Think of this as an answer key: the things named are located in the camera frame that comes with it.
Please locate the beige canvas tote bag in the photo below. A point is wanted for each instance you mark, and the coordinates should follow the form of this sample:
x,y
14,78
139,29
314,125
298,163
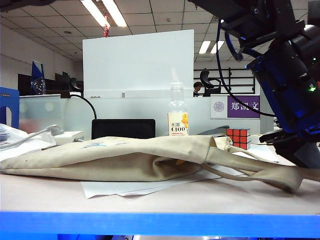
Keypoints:
x,y
100,155

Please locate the grey stapler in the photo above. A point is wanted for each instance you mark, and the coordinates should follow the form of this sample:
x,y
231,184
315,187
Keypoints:
x,y
215,130

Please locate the coloured Rubik's cube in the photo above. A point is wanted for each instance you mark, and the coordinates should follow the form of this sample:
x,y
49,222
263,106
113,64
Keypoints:
x,y
237,138

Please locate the white board panel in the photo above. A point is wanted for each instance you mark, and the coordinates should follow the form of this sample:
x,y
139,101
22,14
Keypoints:
x,y
137,62

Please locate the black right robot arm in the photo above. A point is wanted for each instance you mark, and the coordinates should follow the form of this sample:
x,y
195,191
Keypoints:
x,y
280,80

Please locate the blue metal bookend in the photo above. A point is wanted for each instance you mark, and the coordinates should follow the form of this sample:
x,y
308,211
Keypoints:
x,y
10,97

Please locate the white power strip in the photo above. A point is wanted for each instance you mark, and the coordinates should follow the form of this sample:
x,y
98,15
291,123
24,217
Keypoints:
x,y
67,136

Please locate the fluorescent ceiling light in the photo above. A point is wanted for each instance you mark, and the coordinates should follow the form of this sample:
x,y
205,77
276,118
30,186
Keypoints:
x,y
206,47
110,12

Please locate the pale yellow tissue pack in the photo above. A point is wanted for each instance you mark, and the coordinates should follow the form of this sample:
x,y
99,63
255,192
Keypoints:
x,y
255,139

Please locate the black office chair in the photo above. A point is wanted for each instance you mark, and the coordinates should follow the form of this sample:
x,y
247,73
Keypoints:
x,y
205,76

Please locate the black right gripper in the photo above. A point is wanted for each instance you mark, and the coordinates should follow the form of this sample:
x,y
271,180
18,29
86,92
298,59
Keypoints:
x,y
295,138

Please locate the white plastic bag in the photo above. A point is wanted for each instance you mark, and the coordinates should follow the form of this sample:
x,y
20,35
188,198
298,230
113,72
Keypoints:
x,y
15,145

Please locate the frosted desk partition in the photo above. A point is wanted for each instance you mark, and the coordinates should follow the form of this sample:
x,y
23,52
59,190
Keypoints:
x,y
137,107

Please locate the red hanging ornament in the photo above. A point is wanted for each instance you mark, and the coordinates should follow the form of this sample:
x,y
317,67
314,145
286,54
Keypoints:
x,y
106,31

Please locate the purple and white name sign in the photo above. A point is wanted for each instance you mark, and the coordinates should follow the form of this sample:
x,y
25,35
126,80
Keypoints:
x,y
243,106

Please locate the clear plastic C100 bottle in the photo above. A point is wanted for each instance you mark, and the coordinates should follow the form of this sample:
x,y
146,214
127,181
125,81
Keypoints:
x,y
178,125

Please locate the black background monitors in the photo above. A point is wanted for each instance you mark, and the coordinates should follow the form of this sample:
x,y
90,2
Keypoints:
x,y
57,82

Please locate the blue crystal trophy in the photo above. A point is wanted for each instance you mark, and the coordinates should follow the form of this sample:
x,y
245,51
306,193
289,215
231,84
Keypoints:
x,y
37,80

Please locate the seated person with black hair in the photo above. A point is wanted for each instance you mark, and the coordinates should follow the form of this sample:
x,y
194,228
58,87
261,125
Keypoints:
x,y
198,86

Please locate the black rectangular device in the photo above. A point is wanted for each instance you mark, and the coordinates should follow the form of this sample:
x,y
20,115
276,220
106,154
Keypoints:
x,y
122,128

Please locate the black wall rack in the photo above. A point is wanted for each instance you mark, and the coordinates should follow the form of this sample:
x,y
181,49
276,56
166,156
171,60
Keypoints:
x,y
237,80

